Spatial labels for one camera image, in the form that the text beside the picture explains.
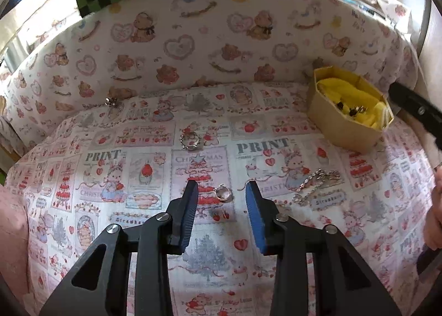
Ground silver chain bracelet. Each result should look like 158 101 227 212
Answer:
291 167 343 207

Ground silver band ring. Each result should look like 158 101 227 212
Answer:
213 183 234 203

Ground octagonal cardboard jewelry box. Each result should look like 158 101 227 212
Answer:
307 66 394 153

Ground person's right hand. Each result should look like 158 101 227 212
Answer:
423 166 442 250

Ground yellow tissue in box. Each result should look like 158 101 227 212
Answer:
316 78 391 130

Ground pink patterned pillow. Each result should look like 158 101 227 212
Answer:
0 186 28 303

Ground small silver earring charm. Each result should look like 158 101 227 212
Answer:
105 97 120 108

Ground teddy bear print blanket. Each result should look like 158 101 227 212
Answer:
1 0 419 155

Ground silver beaded ring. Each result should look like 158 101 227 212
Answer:
179 131 202 152

